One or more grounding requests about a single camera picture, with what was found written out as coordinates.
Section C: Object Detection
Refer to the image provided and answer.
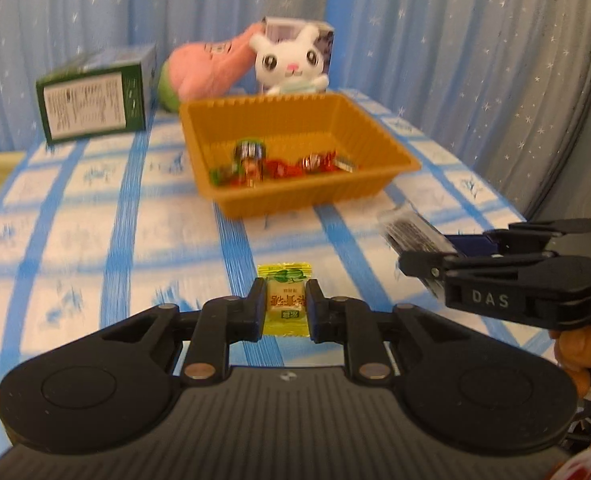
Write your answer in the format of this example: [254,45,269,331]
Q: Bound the blue checkered tablecloth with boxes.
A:
[0,87,559,461]

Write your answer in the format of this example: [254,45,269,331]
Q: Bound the green cardboard box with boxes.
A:
[35,42,159,146]

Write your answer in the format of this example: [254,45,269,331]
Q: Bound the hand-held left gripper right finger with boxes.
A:
[305,276,477,387]

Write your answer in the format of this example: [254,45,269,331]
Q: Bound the orange plastic tray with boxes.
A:
[180,92,423,220]

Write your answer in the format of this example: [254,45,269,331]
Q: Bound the clear packet of dark snack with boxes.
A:
[377,207,457,294]

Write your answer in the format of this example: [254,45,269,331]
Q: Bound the yellow candy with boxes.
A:
[256,262,313,339]

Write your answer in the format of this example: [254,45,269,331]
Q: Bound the pink starfish plush toy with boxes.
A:
[156,27,257,114]

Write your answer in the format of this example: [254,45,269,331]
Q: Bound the white bunny plush toy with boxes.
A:
[248,27,331,97]

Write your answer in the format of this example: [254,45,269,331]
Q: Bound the green silver snack packet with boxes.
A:
[232,139,267,187]

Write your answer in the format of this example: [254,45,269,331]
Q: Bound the red white patterned clothing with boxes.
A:
[550,442,591,480]

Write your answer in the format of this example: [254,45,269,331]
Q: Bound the blue star-print curtain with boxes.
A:
[0,0,591,223]

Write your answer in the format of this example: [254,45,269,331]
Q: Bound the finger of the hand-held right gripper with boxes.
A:
[444,217,591,257]
[398,251,591,332]

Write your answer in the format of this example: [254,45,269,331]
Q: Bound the person's right hand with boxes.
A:
[549,322,591,401]

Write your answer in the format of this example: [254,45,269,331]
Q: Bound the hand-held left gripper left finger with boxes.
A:
[100,276,269,387]

